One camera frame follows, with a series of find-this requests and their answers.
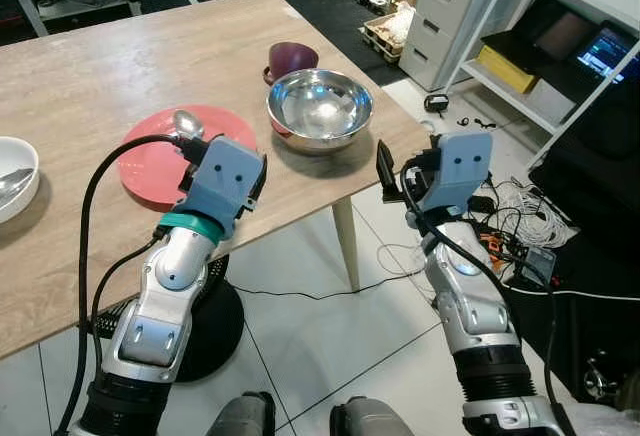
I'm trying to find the black monitor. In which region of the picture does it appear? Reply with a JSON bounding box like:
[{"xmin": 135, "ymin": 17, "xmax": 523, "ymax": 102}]
[{"xmin": 515, "ymin": 0, "xmax": 611, "ymax": 79}]

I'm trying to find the stainless steel bowl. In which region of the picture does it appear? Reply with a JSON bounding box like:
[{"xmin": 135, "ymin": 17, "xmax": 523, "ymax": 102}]
[{"xmin": 266, "ymin": 69, "xmax": 376, "ymax": 154}]

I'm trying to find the black floor cloth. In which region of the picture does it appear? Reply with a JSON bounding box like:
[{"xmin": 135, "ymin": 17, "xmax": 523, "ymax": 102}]
[{"xmin": 500, "ymin": 76, "xmax": 640, "ymax": 399}]

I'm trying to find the purple cup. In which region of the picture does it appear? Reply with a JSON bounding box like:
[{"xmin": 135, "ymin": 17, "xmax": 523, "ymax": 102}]
[{"xmin": 264, "ymin": 41, "xmax": 321, "ymax": 85}]

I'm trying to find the grey left robot leg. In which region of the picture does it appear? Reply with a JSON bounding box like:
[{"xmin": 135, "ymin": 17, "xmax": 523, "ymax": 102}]
[{"xmin": 205, "ymin": 391, "xmax": 277, "ymax": 436}]

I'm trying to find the pink round plate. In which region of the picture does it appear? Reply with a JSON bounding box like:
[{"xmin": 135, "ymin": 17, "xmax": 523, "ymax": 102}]
[{"xmin": 117, "ymin": 106, "xmax": 257, "ymax": 207}]

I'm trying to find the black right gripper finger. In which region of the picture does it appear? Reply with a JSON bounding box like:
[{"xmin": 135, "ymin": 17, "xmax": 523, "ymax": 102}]
[{"xmin": 375, "ymin": 140, "xmax": 402, "ymax": 202}]

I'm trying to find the black floor fan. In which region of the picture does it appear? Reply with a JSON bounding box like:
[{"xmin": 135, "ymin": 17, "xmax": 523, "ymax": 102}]
[{"xmin": 95, "ymin": 254, "xmax": 246, "ymax": 385}]

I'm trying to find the white shelf rack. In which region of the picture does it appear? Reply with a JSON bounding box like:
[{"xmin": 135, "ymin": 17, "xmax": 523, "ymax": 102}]
[{"xmin": 445, "ymin": 0, "xmax": 640, "ymax": 169}]

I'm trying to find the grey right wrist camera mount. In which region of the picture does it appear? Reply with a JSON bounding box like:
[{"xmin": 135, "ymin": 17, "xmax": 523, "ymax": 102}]
[{"xmin": 418, "ymin": 131, "xmax": 494, "ymax": 215}]

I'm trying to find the small black device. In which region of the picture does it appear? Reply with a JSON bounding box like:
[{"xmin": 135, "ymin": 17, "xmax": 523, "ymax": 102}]
[{"xmin": 424, "ymin": 94, "xmax": 452, "ymax": 116}]

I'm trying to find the light wooden table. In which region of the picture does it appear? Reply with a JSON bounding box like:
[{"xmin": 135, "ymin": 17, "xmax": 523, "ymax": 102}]
[{"xmin": 0, "ymin": 0, "xmax": 433, "ymax": 362}]

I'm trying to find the tablet with lit screen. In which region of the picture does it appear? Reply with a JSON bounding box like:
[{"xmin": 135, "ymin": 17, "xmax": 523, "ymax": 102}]
[{"xmin": 573, "ymin": 21, "xmax": 640, "ymax": 85}]

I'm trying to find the grey power box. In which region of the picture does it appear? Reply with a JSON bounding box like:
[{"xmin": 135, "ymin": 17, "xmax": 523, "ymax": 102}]
[{"xmin": 520, "ymin": 246, "xmax": 559, "ymax": 288}]

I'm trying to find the wooden crate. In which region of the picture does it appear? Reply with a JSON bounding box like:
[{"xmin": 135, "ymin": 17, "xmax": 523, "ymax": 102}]
[{"xmin": 360, "ymin": 1, "xmax": 419, "ymax": 63}]

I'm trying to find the shiny metal spoon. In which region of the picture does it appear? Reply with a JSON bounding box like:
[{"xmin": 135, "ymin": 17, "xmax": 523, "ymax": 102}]
[{"xmin": 172, "ymin": 109, "xmax": 207, "ymax": 143}]

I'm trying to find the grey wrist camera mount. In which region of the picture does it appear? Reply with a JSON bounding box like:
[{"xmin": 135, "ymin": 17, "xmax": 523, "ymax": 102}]
[
  {"xmin": 178, "ymin": 136, "xmax": 267, "ymax": 242},
  {"xmin": 418, "ymin": 131, "xmax": 494, "ymax": 215}
]

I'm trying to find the metal spoon in white bowl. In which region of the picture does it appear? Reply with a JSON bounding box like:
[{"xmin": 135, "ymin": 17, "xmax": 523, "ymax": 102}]
[{"xmin": 0, "ymin": 168, "xmax": 35, "ymax": 208}]

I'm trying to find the grey right robot leg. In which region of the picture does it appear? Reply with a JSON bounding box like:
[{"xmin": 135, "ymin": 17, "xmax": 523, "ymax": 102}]
[{"xmin": 330, "ymin": 396, "xmax": 417, "ymax": 436}]

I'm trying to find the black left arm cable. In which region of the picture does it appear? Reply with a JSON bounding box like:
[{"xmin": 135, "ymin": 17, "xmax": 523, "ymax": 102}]
[{"xmin": 55, "ymin": 134, "xmax": 207, "ymax": 436}]

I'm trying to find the orange tool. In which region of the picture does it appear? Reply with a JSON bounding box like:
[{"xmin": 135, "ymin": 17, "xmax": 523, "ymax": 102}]
[{"xmin": 480, "ymin": 234, "xmax": 507, "ymax": 263}]

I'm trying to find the white drawer cabinet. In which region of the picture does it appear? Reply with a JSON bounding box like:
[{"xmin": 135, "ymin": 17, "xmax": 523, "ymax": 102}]
[{"xmin": 400, "ymin": 0, "xmax": 517, "ymax": 93}]

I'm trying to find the white cable tangle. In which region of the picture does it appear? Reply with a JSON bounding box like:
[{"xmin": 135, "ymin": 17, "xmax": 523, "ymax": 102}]
[{"xmin": 490, "ymin": 181, "xmax": 581, "ymax": 248}]

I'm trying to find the white ceramic bowl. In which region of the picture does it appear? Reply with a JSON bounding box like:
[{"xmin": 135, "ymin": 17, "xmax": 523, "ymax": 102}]
[{"xmin": 0, "ymin": 136, "xmax": 41, "ymax": 225}]

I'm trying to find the yellow box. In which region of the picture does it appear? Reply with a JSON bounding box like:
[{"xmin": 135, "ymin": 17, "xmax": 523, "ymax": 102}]
[{"xmin": 477, "ymin": 44, "xmax": 539, "ymax": 96}]

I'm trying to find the grey robot leg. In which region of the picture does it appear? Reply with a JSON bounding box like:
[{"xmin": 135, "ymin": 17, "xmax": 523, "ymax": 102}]
[
  {"xmin": 330, "ymin": 396, "xmax": 417, "ymax": 436},
  {"xmin": 205, "ymin": 391, "xmax": 277, "ymax": 436}
]

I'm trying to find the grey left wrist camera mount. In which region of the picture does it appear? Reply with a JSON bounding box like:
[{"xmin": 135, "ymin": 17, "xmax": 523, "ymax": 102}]
[{"xmin": 178, "ymin": 136, "xmax": 267, "ymax": 242}]

